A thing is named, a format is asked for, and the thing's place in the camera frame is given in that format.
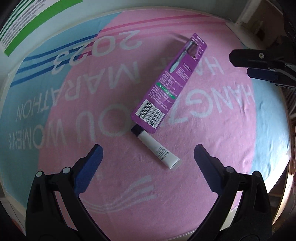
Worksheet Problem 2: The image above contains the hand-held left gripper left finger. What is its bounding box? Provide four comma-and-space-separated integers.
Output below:
25, 144, 109, 241

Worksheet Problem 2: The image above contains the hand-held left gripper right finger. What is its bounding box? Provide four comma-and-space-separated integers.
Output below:
185, 144, 273, 241

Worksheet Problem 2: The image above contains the white cream tube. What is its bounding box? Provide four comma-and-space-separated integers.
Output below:
131, 125, 180, 171

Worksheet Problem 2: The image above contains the green and white wall poster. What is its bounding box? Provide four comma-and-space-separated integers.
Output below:
0, 0, 84, 57

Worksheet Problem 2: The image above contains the pink and blue printed towel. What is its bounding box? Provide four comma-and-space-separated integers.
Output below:
0, 10, 290, 235

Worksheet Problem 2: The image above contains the purple toothbrush box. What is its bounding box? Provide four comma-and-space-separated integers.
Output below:
130, 32, 208, 135

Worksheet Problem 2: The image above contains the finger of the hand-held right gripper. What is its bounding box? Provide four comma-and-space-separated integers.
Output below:
246, 67, 296, 89
229, 49, 296, 70

